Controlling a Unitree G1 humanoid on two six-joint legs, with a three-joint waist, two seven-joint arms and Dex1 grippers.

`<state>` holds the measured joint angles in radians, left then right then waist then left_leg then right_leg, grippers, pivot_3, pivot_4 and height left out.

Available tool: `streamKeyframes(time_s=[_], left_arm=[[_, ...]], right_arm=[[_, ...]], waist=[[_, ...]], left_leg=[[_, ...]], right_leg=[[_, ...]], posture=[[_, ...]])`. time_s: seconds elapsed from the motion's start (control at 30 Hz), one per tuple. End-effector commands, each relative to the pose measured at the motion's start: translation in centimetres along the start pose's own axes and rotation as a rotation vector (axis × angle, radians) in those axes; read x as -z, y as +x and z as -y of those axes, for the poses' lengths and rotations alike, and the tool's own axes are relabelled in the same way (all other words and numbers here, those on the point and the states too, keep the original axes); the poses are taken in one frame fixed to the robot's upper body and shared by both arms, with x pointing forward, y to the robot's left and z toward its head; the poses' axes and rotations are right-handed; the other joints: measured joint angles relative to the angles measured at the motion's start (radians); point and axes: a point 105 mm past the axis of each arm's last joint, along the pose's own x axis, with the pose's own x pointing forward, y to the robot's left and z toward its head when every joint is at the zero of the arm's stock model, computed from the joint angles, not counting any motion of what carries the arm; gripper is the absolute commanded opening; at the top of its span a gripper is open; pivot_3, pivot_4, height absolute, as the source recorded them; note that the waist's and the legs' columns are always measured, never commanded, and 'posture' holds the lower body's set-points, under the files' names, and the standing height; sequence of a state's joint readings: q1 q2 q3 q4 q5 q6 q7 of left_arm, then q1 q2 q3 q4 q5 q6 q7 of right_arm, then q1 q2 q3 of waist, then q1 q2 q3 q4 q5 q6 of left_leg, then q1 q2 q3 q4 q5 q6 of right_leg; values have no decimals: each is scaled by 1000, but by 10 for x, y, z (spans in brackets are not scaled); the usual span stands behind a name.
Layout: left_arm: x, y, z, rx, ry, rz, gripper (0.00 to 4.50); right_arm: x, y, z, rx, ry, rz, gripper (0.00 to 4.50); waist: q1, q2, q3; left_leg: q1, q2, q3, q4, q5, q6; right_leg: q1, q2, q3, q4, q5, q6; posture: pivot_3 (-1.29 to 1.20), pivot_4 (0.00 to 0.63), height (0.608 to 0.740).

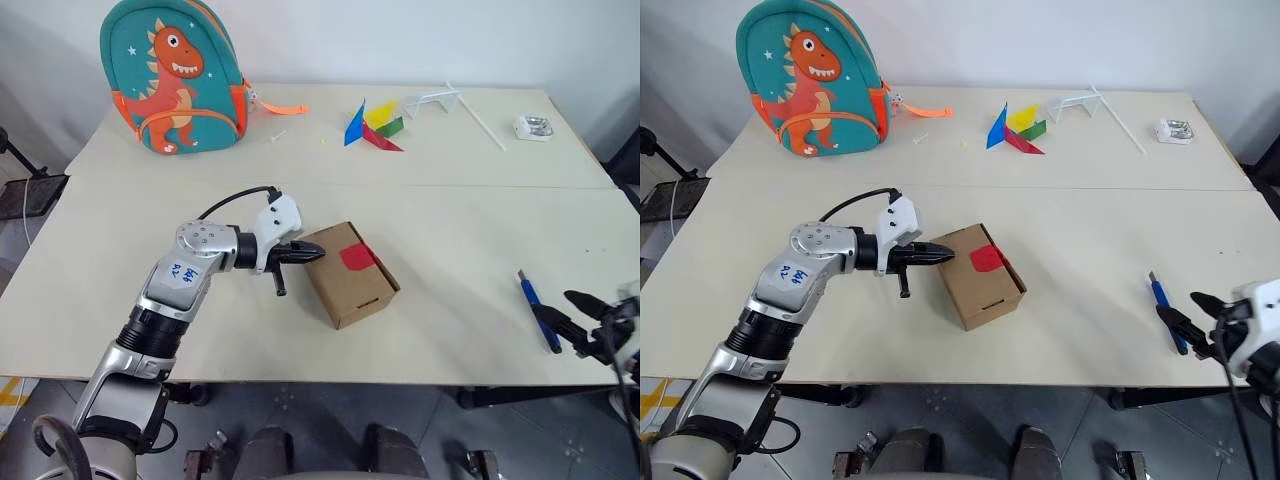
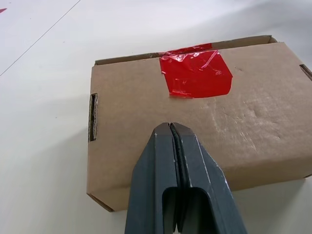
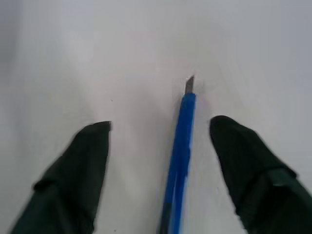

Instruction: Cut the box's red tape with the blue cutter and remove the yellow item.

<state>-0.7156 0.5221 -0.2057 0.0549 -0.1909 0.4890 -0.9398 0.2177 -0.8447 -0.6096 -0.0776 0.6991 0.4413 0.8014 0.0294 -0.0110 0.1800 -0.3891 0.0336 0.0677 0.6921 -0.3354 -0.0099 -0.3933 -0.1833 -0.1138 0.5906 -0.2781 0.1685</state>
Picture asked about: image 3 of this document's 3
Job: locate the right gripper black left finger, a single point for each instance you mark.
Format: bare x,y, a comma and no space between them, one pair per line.
70,180

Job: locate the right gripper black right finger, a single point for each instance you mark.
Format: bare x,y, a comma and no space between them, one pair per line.
256,175

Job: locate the blue utility knife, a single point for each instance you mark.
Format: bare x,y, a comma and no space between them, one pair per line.
179,158

